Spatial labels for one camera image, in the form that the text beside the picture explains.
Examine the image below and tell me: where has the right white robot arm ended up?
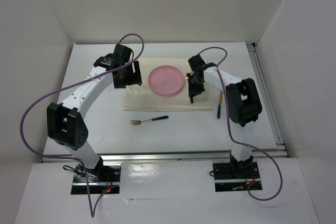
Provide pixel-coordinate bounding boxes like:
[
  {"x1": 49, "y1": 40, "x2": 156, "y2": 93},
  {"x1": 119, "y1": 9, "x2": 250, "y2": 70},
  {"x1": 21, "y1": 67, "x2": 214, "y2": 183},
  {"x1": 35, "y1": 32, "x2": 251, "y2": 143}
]
[{"x1": 186, "y1": 55, "x2": 262, "y2": 178}]

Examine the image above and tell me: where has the gold knife green handle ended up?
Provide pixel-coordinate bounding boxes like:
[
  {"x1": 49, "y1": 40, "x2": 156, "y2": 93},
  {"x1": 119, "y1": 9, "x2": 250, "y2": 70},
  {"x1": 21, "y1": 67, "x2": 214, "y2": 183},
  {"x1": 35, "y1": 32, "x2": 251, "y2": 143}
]
[{"x1": 217, "y1": 91, "x2": 223, "y2": 119}]

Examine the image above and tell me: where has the aluminium front rail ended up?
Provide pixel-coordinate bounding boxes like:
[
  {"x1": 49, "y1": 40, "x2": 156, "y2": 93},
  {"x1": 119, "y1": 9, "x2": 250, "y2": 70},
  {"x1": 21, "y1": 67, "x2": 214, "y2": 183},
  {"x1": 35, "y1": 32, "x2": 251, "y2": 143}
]
[{"x1": 41, "y1": 145, "x2": 288, "y2": 163}]

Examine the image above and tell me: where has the aluminium right side rail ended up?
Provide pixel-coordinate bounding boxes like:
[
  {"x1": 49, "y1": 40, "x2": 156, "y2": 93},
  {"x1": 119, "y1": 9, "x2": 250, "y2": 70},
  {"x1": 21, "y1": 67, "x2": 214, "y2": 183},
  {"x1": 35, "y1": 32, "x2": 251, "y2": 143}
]
[{"x1": 246, "y1": 41, "x2": 289, "y2": 158}]

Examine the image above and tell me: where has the cream cloth placemat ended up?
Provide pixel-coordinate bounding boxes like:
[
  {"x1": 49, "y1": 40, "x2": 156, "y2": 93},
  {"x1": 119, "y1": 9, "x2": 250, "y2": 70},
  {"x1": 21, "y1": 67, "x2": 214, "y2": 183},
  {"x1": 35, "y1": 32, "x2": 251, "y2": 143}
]
[{"x1": 123, "y1": 58, "x2": 213, "y2": 111}]

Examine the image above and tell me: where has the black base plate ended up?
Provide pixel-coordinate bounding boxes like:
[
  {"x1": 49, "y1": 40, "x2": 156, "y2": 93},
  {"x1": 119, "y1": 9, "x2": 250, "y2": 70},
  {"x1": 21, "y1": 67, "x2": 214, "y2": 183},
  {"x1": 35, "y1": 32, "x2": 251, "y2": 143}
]
[
  {"x1": 209, "y1": 162, "x2": 263, "y2": 192},
  {"x1": 63, "y1": 164, "x2": 121, "y2": 195}
]

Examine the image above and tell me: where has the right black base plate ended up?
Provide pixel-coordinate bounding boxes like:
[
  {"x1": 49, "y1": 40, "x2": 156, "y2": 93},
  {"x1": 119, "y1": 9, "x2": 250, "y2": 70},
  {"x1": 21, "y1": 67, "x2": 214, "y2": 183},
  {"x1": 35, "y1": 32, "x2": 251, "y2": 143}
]
[{"x1": 209, "y1": 162, "x2": 263, "y2": 192}]

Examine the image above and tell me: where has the pink plate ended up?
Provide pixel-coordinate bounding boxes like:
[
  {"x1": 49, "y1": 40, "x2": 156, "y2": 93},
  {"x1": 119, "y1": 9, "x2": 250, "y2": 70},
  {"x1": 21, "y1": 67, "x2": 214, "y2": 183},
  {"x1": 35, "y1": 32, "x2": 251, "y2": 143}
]
[{"x1": 148, "y1": 65, "x2": 185, "y2": 96}]

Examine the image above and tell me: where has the gold spoon green handle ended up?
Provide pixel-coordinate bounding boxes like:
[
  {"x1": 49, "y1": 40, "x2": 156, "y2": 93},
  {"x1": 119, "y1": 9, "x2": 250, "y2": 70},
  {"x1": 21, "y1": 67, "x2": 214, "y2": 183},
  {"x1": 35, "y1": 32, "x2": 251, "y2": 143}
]
[{"x1": 186, "y1": 73, "x2": 194, "y2": 104}]

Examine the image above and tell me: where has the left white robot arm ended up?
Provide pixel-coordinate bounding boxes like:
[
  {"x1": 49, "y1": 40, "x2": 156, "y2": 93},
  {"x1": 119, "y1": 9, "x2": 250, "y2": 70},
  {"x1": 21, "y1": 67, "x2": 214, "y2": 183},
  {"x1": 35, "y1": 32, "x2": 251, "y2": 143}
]
[{"x1": 47, "y1": 44, "x2": 142, "y2": 182}]

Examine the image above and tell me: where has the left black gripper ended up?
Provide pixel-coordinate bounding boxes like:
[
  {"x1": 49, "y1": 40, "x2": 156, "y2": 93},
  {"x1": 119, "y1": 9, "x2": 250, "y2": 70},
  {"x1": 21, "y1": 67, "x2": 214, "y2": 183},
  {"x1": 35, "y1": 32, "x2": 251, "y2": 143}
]
[{"x1": 113, "y1": 60, "x2": 142, "y2": 89}]

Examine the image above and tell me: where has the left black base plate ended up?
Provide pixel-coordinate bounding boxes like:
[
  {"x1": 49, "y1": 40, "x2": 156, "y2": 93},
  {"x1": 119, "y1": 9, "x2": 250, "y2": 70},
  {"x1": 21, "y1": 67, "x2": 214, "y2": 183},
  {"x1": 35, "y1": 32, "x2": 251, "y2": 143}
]
[{"x1": 63, "y1": 164, "x2": 121, "y2": 195}]

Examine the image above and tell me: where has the aluminium rail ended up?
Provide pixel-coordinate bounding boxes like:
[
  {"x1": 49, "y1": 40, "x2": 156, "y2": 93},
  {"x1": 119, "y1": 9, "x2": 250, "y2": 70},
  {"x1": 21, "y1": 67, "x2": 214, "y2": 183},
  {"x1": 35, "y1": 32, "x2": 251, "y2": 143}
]
[
  {"x1": 246, "y1": 41, "x2": 289, "y2": 158},
  {"x1": 41, "y1": 145, "x2": 288, "y2": 163}
]

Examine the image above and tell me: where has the gold fork green handle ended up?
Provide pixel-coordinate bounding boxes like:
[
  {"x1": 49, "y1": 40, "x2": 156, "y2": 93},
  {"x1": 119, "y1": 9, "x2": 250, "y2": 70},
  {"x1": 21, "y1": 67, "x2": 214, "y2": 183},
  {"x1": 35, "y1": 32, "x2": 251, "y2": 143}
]
[{"x1": 130, "y1": 115, "x2": 169, "y2": 125}]

